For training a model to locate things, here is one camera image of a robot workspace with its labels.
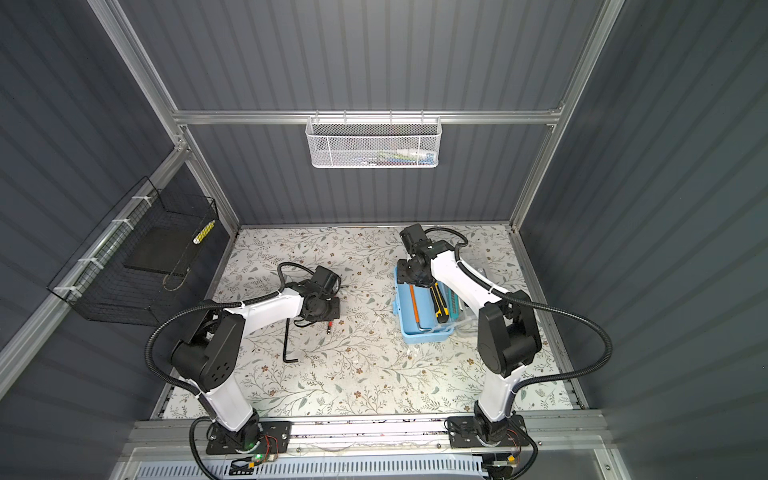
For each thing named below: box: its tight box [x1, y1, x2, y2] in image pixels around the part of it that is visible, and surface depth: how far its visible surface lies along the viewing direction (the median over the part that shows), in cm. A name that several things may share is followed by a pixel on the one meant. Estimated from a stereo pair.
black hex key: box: [283, 318, 299, 363], surface depth 90 cm
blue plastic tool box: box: [392, 262, 463, 344], surface depth 93 cm
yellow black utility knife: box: [430, 282, 449, 323], surface depth 90 cm
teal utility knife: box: [448, 288, 459, 320], surface depth 91 cm
